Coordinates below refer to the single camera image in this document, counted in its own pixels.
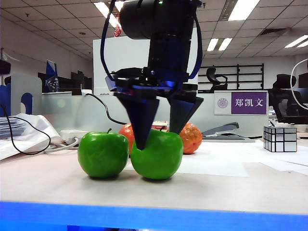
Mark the purple white name sign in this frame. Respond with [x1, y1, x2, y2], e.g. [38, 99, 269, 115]
[214, 91, 269, 116]

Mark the blue file holder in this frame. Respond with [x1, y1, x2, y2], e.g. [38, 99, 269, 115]
[0, 84, 12, 118]

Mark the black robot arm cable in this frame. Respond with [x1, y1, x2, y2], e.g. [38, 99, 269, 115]
[100, 0, 203, 81]

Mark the dark cabinet row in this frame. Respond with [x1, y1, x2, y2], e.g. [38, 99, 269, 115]
[38, 70, 93, 93]

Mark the green plastic apple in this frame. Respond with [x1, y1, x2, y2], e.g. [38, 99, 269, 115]
[77, 128, 129, 179]
[130, 128, 184, 180]

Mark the white power strip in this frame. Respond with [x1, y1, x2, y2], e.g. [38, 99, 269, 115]
[60, 130, 90, 146]

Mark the white plastic bag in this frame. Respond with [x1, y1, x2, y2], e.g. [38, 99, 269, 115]
[0, 113, 63, 161]

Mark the thin black cable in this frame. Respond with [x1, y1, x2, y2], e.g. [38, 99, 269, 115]
[0, 103, 52, 156]

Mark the black shelf rack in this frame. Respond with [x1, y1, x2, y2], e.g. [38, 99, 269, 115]
[198, 64, 265, 91]

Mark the blue glass trophy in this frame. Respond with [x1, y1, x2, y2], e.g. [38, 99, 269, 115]
[45, 61, 60, 93]

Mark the fluorescent ceiling light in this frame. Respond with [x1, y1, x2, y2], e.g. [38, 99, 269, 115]
[206, 38, 233, 52]
[227, 0, 261, 22]
[284, 35, 308, 49]
[94, 1, 126, 28]

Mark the black mesh office chair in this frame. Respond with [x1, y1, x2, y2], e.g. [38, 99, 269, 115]
[267, 74, 308, 125]

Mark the frosted glass desk partition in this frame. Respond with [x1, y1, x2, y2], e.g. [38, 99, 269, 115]
[42, 92, 269, 139]

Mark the white adapter cable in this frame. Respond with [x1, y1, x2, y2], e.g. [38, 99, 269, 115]
[44, 137, 80, 154]

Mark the thick black cable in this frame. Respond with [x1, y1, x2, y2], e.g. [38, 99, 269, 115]
[84, 93, 128, 126]

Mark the white board panel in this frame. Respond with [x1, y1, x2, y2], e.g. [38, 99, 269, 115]
[93, 28, 200, 96]

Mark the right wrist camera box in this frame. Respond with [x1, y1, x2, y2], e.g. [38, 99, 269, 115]
[112, 67, 149, 79]

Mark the grey stapler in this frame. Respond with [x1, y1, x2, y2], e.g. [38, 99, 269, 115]
[202, 122, 256, 143]

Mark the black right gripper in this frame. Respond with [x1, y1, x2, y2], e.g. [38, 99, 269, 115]
[105, 39, 205, 151]

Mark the artificial orange fruit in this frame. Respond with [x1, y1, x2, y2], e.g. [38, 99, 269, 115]
[179, 122, 203, 155]
[118, 123, 135, 154]

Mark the white looped cable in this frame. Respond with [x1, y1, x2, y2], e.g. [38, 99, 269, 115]
[290, 58, 308, 109]

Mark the clear bottle red label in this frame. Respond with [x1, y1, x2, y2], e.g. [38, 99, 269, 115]
[152, 120, 169, 132]

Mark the silver mirror cube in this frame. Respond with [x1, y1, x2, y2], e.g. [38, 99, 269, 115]
[263, 126, 298, 153]

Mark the white paper sheet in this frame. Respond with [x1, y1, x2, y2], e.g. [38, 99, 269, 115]
[237, 139, 308, 174]

